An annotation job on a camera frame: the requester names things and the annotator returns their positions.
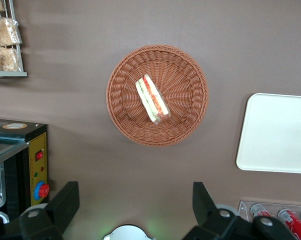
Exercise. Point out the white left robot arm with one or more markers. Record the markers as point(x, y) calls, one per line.
point(126, 233)

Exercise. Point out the clear acrylic bottle rack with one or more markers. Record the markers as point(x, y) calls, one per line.
point(244, 210)

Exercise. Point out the triangle sandwich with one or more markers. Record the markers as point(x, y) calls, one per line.
point(151, 100)

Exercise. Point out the cream plastic tray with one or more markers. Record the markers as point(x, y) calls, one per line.
point(275, 132)

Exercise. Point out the round brown wicker basket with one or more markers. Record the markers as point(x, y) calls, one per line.
point(180, 75)

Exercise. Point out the black food warmer yellow panel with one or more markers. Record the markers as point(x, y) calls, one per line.
point(23, 140)

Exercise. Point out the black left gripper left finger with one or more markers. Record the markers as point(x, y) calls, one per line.
point(60, 202)

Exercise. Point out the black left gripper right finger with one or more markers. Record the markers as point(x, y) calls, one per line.
point(205, 207)

